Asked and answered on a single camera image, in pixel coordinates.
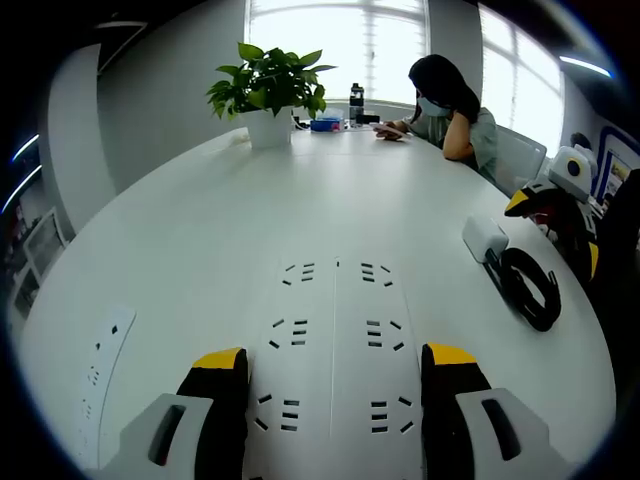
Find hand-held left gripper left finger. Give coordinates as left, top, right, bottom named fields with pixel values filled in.
left=97, top=347, right=250, bottom=480

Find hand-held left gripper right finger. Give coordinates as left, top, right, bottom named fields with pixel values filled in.
left=421, top=342, right=571, bottom=480

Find white charger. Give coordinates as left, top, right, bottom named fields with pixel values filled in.
left=462, top=215, right=511, bottom=264

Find black charger cable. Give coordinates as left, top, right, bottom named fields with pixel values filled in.
left=483, top=246, right=563, bottom=333

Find white power strip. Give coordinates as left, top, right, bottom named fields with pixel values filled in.
left=242, top=254, right=426, bottom=480

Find flat white desk socket panel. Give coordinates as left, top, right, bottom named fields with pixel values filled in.
left=73, top=305, right=138, bottom=469

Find dark drink bottle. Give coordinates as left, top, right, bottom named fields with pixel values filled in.
left=349, top=82, right=366, bottom=122

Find white mesh office chair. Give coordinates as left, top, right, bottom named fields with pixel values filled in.
left=21, top=206, right=69, bottom=282

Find green potted plant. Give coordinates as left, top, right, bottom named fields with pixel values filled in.
left=205, top=41, right=338, bottom=151

